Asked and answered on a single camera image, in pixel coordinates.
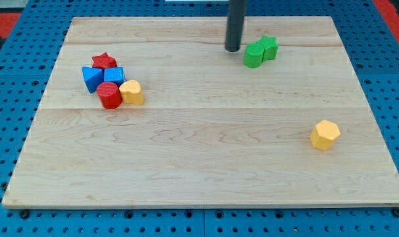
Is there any light wooden board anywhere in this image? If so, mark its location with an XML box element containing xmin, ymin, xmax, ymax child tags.
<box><xmin>2</xmin><ymin>16</ymin><xmax>399</xmax><ymax>209</ymax></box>

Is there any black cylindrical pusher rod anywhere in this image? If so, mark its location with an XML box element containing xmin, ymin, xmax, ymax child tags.
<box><xmin>225</xmin><ymin>0</ymin><xmax>247</xmax><ymax>52</ymax></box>

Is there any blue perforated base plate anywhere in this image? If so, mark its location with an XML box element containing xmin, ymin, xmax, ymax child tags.
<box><xmin>0</xmin><ymin>0</ymin><xmax>399</xmax><ymax>236</ymax></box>

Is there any blue triangle block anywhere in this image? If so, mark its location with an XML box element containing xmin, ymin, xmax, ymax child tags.
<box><xmin>82</xmin><ymin>66</ymin><xmax>104</xmax><ymax>93</ymax></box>

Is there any yellow heart block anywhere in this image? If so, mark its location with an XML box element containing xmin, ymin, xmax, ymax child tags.
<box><xmin>119</xmin><ymin>80</ymin><xmax>144</xmax><ymax>105</ymax></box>

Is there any blue cube block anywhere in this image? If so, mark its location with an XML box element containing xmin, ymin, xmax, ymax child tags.
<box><xmin>104</xmin><ymin>67</ymin><xmax>125</xmax><ymax>86</ymax></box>

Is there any green cylinder block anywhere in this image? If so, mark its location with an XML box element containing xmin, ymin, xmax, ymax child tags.
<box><xmin>243</xmin><ymin>43</ymin><xmax>264</xmax><ymax>68</ymax></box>

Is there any yellow hexagon block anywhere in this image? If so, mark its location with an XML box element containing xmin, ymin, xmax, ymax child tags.
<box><xmin>309</xmin><ymin>120</ymin><xmax>341</xmax><ymax>151</ymax></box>

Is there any red star block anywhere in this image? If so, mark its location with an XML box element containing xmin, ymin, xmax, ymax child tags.
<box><xmin>92</xmin><ymin>52</ymin><xmax>117</xmax><ymax>70</ymax></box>

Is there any green star block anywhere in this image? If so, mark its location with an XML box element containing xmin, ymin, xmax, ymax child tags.
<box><xmin>257</xmin><ymin>35</ymin><xmax>279</xmax><ymax>62</ymax></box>

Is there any red cylinder block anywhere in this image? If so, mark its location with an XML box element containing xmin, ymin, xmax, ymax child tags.
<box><xmin>96</xmin><ymin>82</ymin><xmax>122</xmax><ymax>109</ymax></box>

